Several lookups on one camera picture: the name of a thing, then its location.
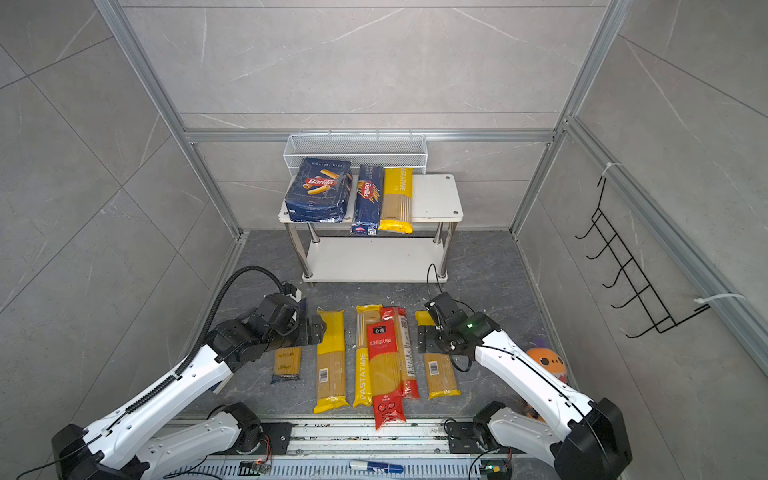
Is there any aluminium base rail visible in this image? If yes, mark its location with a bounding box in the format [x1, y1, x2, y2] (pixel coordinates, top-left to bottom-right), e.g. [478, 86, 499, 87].
[165, 414, 544, 479]

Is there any black wire hook rack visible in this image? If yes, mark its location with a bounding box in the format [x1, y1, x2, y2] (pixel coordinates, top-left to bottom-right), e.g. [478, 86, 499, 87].
[574, 177, 711, 339]

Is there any blue Barilla pasta box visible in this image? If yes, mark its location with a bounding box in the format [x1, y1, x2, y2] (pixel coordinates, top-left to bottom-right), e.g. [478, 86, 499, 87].
[284, 158, 353, 223]

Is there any red spaghetti bag with window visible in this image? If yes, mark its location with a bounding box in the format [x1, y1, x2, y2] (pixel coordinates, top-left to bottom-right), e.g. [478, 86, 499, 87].
[367, 319, 406, 430]

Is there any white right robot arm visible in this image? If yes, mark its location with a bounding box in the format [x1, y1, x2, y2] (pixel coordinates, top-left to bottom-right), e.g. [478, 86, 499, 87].
[418, 292, 633, 479]

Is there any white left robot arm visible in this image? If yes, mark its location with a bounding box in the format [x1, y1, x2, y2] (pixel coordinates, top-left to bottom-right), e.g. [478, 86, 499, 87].
[50, 265, 327, 479]

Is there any yellow Pastatime spaghetti bag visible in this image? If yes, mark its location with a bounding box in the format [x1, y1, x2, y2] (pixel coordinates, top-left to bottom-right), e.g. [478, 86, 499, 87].
[353, 304, 382, 407]

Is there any blue Barilla spaghetti bag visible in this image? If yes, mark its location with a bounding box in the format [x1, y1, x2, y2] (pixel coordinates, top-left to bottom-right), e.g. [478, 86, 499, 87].
[350, 165, 385, 236]

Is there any blue white marker pen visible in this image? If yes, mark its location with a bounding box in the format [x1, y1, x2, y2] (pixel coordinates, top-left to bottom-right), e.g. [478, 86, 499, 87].
[349, 460, 405, 474]

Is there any red label spaghetti bag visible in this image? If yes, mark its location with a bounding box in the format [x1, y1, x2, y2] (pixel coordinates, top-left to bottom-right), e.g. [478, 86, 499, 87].
[380, 307, 420, 399]

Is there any orange shark plush toy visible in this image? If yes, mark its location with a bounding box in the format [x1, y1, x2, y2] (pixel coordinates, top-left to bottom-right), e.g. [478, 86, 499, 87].
[526, 338, 568, 384]

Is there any white two-tier shelf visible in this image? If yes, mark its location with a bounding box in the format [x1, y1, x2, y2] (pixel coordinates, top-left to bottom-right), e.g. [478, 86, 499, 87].
[278, 174, 463, 283]

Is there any white wire mesh basket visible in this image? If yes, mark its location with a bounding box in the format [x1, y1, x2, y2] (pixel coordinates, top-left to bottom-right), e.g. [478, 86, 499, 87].
[283, 132, 428, 175]

